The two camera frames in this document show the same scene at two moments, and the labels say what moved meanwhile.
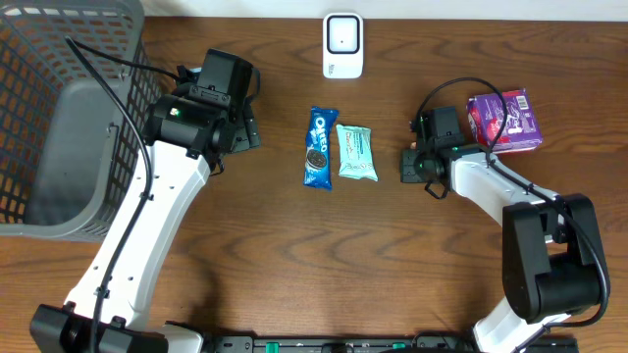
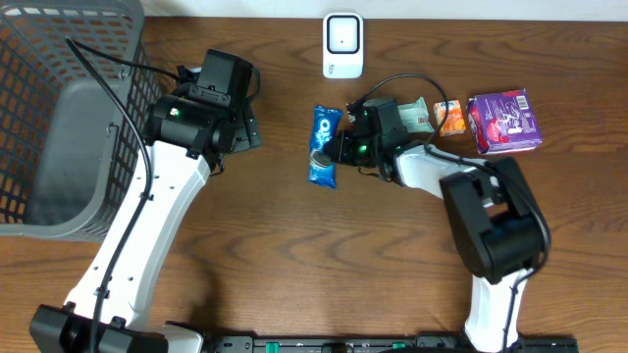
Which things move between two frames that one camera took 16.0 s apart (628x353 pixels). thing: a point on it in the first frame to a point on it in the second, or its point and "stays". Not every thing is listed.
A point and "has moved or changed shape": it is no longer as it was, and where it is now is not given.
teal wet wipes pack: (356, 152) has moved or changed shape
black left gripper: (250, 129) stays
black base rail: (215, 341) stays
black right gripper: (407, 165) to (340, 150)
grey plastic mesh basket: (68, 148) stays
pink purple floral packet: (520, 130) stays
